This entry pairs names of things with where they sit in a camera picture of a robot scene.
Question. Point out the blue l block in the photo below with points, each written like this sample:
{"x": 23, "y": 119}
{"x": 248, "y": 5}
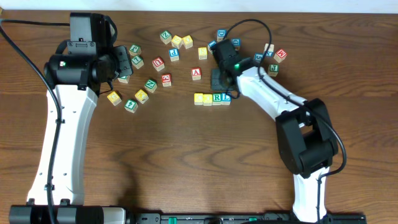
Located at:
{"x": 210, "y": 44}
{"x": 225, "y": 99}

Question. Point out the blue D block top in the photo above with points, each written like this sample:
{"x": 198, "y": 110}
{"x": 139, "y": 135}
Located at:
{"x": 220, "y": 34}

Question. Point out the yellow G block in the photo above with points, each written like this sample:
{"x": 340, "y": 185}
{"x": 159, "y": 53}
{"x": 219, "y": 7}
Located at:
{"x": 114, "y": 98}

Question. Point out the blue d block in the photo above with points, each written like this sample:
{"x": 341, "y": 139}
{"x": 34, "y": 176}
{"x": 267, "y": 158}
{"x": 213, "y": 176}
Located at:
{"x": 220, "y": 34}
{"x": 236, "y": 43}

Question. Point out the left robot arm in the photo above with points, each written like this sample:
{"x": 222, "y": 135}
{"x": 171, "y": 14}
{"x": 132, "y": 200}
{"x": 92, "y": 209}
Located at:
{"x": 73, "y": 76}

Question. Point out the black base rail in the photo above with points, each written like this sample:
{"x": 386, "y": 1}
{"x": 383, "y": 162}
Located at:
{"x": 158, "y": 217}

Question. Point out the blue X block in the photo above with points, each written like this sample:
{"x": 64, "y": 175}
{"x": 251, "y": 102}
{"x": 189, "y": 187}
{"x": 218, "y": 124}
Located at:
{"x": 269, "y": 50}

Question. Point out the green J block left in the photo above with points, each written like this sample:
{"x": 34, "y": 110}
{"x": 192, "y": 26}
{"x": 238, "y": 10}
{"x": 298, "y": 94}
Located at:
{"x": 135, "y": 50}

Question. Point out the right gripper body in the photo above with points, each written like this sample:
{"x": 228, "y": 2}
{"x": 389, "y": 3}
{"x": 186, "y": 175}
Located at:
{"x": 222, "y": 80}

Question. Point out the yellow S block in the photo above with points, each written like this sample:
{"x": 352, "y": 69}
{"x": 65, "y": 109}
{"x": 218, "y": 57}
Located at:
{"x": 202, "y": 53}

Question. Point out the green j block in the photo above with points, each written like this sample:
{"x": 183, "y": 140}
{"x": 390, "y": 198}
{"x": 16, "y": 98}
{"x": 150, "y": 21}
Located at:
{"x": 273, "y": 70}
{"x": 135, "y": 50}

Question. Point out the red U block left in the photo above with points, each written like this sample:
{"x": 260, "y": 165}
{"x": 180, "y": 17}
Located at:
{"x": 158, "y": 64}

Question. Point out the green R block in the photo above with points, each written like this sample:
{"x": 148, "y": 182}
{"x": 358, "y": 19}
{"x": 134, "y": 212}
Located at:
{"x": 216, "y": 100}

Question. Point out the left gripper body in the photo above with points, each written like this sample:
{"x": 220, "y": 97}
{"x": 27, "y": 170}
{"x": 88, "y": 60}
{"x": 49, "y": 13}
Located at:
{"x": 121, "y": 61}

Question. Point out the green Z block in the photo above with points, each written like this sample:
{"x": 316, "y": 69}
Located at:
{"x": 166, "y": 37}

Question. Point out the green 4 block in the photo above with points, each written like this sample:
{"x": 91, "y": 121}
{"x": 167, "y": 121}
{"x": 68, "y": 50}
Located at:
{"x": 131, "y": 106}

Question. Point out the green J block right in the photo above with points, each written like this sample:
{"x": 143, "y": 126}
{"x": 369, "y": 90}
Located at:
{"x": 273, "y": 70}

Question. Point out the yellow block upper right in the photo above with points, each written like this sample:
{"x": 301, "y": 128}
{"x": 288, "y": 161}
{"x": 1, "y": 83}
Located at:
{"x": 187, "y": 41}

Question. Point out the yellow block upper left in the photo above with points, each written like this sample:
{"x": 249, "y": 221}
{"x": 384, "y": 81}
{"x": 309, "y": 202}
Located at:
{"x": 177, "y": 41}

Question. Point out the yellow C block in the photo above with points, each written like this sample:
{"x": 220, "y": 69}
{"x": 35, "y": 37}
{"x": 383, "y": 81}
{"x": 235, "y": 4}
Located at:
{"x": 198, "y": 98}

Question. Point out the blue P block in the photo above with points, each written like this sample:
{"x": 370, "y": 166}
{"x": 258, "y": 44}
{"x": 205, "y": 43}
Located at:
{"x": 174, "y": 55}

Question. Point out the green N block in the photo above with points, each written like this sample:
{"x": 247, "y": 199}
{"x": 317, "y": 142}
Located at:
{"x": 150, "y": 85}

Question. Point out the green V block left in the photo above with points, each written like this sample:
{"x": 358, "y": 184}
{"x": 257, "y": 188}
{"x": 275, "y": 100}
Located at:
{"x": 124, "y": 79}

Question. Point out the yellow O block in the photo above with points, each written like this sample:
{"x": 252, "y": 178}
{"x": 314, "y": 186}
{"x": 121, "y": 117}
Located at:
{"x": 207, "y": 99}

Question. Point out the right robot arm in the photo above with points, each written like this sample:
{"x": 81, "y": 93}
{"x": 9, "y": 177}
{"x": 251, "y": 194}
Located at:
{"x": 305, "y": 135}

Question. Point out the red A block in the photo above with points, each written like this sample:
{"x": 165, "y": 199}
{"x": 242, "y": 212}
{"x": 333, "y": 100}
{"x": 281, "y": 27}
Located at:
{"x": 196, "y": 73}

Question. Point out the blue D block right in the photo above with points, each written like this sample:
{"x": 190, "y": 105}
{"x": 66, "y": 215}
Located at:
{"x": 236, "y": 43}

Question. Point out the red E block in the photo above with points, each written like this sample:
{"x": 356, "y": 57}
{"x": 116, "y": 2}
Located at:
{"x": 166, "y": 80}

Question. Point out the green 7 block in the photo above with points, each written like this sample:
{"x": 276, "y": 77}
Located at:
{"x": 137, "y": 62}

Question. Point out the yellow K block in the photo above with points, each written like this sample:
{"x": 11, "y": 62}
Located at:
{"x": 141, "y": 96}

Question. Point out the blue 5 block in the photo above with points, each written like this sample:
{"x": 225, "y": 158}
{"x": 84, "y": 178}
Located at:
{"x": 258, "y": 57}

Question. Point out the red M block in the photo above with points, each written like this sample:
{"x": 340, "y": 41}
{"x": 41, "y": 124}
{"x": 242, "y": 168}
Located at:
{"x": 280, "y": 55}

